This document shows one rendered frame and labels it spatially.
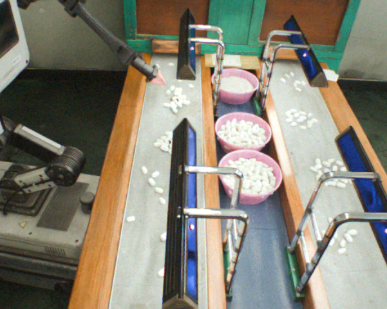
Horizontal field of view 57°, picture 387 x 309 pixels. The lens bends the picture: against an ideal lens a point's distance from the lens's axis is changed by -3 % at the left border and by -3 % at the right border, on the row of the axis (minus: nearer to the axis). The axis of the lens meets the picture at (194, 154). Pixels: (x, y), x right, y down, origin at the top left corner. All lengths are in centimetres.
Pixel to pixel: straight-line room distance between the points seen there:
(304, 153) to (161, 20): 115
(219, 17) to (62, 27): 160
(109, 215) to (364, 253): 93
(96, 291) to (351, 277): 84
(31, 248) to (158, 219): 69
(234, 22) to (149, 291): 162
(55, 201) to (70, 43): 191
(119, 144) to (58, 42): 199
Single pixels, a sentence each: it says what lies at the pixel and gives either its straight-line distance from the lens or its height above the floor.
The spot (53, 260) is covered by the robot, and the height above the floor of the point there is 36.
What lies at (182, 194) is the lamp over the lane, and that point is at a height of 111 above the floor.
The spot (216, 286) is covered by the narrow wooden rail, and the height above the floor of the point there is 76.
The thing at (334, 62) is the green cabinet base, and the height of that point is 77.
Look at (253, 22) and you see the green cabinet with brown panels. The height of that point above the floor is 99.
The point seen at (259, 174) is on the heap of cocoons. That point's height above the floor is 72.
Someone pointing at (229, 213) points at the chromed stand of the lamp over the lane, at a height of 112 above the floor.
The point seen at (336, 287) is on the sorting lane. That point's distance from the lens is 134.
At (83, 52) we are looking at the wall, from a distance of 348.
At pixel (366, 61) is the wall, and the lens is 383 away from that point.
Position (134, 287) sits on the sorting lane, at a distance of 123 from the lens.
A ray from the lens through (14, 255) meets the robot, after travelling 189.
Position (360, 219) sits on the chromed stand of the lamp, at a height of 111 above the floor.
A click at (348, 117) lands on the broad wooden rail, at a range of 203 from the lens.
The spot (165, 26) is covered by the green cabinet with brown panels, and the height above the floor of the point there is 93.
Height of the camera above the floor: 183
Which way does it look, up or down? 42 degrees down
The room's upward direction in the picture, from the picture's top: 4 degrees clockwise
